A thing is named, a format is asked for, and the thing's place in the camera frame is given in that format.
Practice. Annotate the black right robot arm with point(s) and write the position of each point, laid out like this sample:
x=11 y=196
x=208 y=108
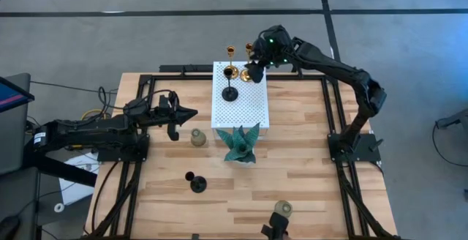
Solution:
x=329 y=62

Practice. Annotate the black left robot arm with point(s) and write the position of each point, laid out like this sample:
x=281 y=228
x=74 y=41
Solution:
x=91 y=130

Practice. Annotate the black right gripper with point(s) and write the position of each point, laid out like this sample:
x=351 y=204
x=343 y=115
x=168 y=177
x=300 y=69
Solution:
x=274 y=48

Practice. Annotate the black stand beam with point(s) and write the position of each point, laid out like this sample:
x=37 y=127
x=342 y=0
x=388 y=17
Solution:
x=62 y=168

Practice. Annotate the white perforated metal stand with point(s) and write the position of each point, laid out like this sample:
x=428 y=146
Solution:
x=248 y=104

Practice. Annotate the white tape roll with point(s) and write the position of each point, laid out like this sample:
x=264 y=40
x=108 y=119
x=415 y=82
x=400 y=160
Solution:
x=55 y=207

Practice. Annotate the black metal candlestick holder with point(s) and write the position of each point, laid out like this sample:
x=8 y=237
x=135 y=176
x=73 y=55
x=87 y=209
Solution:
x=230 y=94
x=198 y=185

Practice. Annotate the black computer mouse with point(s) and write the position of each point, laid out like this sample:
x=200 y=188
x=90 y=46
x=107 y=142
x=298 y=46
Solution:
x=9 y=227

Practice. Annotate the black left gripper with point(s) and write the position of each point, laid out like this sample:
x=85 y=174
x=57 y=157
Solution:
x=168 y=113

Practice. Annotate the black bulky object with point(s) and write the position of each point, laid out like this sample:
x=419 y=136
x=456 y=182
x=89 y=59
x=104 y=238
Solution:
x=276 y=225

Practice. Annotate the gold metal candlestick holder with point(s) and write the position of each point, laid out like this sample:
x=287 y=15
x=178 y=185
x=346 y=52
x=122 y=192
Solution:
x=230 y=50
x=245 y=76

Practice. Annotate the white paper box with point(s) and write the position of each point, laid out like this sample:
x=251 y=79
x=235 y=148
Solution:
x=77 y=192

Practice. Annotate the green glass candle holder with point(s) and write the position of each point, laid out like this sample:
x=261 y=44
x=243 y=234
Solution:
x=198 y=138
x=284 y=208

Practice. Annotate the tablet with blue screen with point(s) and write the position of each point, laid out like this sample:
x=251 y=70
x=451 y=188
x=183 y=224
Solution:
x=11 y=97

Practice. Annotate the black aluminium table frame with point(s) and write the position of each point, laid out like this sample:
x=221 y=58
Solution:
x=311 y=77

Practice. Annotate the green spiky artificial plant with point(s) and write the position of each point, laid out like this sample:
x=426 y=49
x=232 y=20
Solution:
x=239 y=148

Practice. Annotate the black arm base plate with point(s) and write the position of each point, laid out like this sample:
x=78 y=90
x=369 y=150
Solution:
x=120 y=156
x=362 y=154

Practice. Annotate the grey box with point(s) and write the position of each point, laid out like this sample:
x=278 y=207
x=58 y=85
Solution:
x=457 y=119

